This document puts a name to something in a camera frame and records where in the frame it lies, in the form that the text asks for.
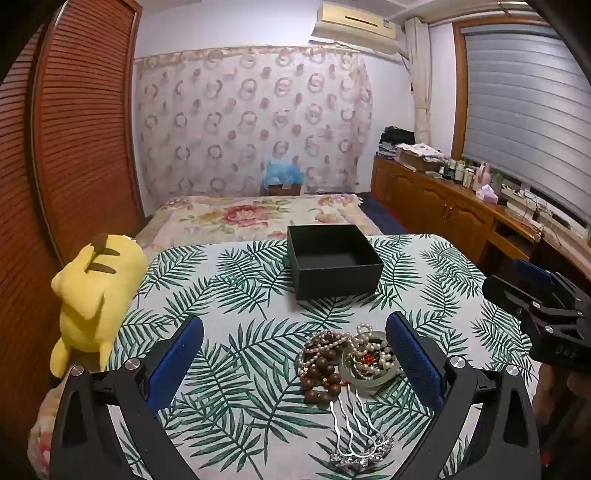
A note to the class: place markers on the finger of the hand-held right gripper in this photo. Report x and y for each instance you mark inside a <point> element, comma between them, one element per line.
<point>533,272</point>
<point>508,295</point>

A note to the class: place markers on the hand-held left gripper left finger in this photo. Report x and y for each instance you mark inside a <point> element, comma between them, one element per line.
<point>178,364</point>

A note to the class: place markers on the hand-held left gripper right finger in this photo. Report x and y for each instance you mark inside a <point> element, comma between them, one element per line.
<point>415,364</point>

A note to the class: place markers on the small red gold flower brooch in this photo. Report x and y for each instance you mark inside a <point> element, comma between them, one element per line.
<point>367,359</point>

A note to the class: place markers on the pale green jade bangle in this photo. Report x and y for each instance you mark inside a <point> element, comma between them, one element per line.
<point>369,381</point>

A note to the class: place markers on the black square box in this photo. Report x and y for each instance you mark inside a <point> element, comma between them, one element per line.
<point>332,258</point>

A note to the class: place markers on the person's right hand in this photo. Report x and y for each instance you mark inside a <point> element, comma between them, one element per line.
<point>551,392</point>

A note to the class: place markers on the pink tissue pack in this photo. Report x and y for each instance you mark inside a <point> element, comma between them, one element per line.
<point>487,194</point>

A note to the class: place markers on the green leaf print tablecloth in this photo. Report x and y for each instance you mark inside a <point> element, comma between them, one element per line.
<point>240,295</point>

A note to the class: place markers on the wooden low cabinet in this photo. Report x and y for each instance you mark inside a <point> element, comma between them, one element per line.
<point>443,212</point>

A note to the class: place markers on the yellow plush toy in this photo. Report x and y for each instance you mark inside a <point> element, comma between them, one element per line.
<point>99,286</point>

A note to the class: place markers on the group of small bottles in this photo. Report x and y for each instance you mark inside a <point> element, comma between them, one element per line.
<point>457,170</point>

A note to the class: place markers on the dark blue carpet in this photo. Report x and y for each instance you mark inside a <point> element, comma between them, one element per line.
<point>383,212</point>

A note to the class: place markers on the grey window blind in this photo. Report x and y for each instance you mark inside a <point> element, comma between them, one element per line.
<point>526,115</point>

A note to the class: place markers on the floral bed blanket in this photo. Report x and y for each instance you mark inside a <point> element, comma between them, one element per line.
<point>240,214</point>

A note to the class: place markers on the pile of folded clothes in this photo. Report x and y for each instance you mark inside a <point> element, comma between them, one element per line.
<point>420,154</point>

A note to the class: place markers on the stack of dark folded clothes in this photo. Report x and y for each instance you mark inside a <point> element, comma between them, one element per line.
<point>396,141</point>

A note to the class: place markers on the brown cardboard box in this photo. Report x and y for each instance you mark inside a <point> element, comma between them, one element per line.
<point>282,189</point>

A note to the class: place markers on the brown louvered wardrobe door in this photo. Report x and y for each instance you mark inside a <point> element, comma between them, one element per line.
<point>83,129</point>
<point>18,230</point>

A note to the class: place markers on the blue plastic bag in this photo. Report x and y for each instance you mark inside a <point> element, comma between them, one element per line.
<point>281,173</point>

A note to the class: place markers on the narrow beige curtain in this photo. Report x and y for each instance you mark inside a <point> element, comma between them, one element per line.
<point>420,83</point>

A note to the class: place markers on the white wall air conditioner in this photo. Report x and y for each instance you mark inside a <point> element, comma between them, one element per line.
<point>355,27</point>

